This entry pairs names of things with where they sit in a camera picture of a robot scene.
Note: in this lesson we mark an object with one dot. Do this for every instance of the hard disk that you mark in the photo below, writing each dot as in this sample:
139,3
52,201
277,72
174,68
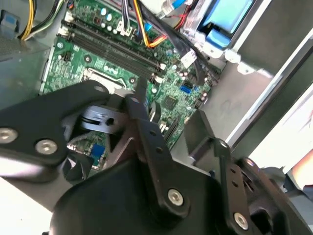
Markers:
227,14

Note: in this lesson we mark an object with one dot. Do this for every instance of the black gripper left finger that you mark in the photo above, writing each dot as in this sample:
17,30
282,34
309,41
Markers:
36,117

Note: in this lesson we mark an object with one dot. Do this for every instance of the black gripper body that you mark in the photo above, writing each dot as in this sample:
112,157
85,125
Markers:
110,200

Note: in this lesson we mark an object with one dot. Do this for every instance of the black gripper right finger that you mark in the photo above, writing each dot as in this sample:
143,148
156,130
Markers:
227,171

